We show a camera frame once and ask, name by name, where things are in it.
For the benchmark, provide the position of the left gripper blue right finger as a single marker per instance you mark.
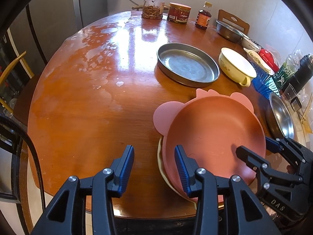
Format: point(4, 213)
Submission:
point(186, 168)

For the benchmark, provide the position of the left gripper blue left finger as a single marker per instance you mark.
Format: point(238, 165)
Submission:
point(121, 168)

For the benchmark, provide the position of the blue fluted plastic dish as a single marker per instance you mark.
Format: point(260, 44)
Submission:
point(263, 83)

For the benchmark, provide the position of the large stainless steel bowl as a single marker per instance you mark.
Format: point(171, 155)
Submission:
point(278, 118)

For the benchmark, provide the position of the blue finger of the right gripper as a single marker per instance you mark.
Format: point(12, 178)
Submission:
point(251, 155)
point(289, 149)

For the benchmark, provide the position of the grey refrigerator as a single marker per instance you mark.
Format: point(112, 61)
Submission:
point(42, 27)

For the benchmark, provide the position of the green drink bottle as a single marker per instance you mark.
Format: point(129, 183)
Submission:
point(288, 68)

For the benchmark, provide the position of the brown sauce bottle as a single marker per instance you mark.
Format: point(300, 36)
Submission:
point(204, 16)

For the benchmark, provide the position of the clear jar black lid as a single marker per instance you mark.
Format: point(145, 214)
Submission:
point(153, 9)

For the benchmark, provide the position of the cream bowl with handle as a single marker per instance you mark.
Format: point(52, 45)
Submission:
point(236, 67)

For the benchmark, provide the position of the yellow chair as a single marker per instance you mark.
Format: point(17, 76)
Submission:
point(15, 77)

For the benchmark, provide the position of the clear plastic cup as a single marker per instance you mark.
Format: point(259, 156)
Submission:
point(289, 93)

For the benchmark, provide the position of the red tissue pack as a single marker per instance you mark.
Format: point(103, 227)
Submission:
point(269, 59)

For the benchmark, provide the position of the small steel bowl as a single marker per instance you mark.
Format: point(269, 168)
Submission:
point(228, 32)

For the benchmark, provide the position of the pink plastic plate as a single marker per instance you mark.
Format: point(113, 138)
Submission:
point(210, 127)

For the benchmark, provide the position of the round steel pan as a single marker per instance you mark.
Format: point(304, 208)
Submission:
point(187, 65)

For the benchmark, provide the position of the white ceramic bowl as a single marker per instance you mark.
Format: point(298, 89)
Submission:
point(249, 44)

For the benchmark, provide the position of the red tin can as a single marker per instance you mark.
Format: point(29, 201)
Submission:
point(178, 13)

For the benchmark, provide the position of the yellow shell-shaped plate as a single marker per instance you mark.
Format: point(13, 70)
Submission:
point(163, 173)

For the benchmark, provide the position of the wooden chair back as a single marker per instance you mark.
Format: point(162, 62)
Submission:
point(234, 21)

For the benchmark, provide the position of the white dish with food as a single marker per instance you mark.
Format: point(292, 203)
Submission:
point(258, 63)

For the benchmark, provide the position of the black thermos flask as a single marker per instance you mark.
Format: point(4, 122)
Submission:
point(303, 74)

